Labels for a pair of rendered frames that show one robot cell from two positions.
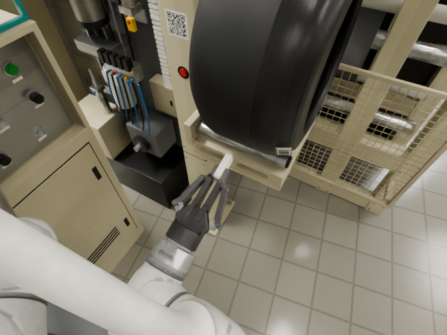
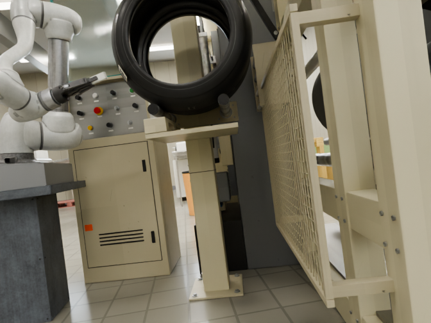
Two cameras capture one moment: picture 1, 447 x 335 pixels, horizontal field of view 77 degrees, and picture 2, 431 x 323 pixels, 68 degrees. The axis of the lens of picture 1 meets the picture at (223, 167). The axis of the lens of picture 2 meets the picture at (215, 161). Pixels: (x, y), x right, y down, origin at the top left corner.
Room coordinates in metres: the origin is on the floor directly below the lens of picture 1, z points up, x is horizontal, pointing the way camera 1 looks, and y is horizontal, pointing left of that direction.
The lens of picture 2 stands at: (0.22, -1.44, 0.67)
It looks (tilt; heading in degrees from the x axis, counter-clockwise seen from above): 0 degrees down; 64
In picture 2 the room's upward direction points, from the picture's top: 7 degrees counter-clockwise
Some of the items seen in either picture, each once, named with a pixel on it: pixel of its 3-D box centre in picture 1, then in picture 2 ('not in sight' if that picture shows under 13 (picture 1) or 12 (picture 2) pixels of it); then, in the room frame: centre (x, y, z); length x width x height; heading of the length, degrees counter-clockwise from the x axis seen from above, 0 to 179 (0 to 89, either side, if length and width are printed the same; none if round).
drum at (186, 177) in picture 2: not in sight; (198, 191); (1.80, 2.47, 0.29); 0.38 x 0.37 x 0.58; 161
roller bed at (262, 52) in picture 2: not in sight; (269, 78); (1.21, -0.12, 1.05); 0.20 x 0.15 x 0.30; 61
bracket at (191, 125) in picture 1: (217, 102); (198, 116); (0.86, 0.03, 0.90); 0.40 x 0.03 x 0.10; 151
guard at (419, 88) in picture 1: (325, 131); (282, 156); (0.95, -0.49, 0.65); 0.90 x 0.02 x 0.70; 61
